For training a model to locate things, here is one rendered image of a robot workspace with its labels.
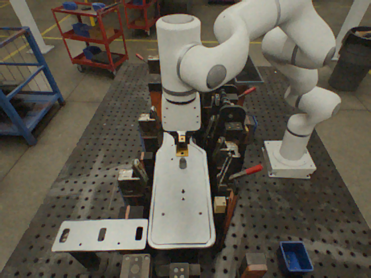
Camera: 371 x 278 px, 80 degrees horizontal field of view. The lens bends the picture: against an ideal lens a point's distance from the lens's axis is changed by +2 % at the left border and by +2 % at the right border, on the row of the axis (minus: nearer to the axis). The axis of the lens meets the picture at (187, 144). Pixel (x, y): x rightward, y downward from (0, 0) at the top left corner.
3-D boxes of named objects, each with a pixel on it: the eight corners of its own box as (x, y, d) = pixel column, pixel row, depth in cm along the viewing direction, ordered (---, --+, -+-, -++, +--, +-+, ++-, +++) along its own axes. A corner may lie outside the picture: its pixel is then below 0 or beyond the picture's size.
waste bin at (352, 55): (317, 76, 349) (340, 25, 297) (352, 77, 347) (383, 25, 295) (329, 93, 313) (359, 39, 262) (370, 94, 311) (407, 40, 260)
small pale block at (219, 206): (207, 239, 100) (214, 196, 74) (215, 239, 100) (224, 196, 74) (208, 247, 97) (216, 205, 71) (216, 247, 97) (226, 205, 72)
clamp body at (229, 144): (208, 186, 120) (214, 137, 94) (228, 186, 120) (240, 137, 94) (209, 202, 114) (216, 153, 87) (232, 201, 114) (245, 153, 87)
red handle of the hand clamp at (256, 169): (217, 176, 80) (259, 159, 74) (220, 179, 81) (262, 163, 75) (218, 185, 77) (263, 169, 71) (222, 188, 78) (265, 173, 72)
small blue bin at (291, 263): (273, 249, 97) (279, 241, 91) (295, 249, 97) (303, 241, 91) (281, 277, 89) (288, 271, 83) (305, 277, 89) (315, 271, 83)
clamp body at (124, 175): (131, 208, 111) (115, 164, 86) (154, 207, 111) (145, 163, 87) (128, 225, 105) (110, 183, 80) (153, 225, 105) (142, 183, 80)
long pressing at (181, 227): (165, 59, 166) (165, 57, 165) (195, 59, 167) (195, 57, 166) (145, 250, 69) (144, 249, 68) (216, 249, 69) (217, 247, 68)
